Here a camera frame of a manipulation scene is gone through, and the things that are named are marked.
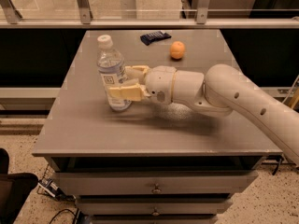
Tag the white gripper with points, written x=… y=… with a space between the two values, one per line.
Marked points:
x=159 y=84

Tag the clear plastic water bottle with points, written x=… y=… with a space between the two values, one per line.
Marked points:
x=111 y=67

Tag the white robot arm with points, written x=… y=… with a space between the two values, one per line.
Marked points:
x=216 y=93

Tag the dark blue snack packet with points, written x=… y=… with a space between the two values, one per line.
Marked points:
x=149 y=38

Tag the orange fruit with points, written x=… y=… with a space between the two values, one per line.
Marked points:
x=177 y=50

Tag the grey drawer cabinet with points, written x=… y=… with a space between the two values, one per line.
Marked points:
x=83 y=135

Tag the top grey drawer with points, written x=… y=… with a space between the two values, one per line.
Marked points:
x=153 y=183

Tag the grey drawer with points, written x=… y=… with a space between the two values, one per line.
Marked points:
x=153 y=206
x=153 y=183

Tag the blue white box on floor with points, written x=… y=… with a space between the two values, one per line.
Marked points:
x=50 y=187

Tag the black office chair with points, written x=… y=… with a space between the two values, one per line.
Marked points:
x=14 y=190

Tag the yellow frame stand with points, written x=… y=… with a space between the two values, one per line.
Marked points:
x=294 y=100

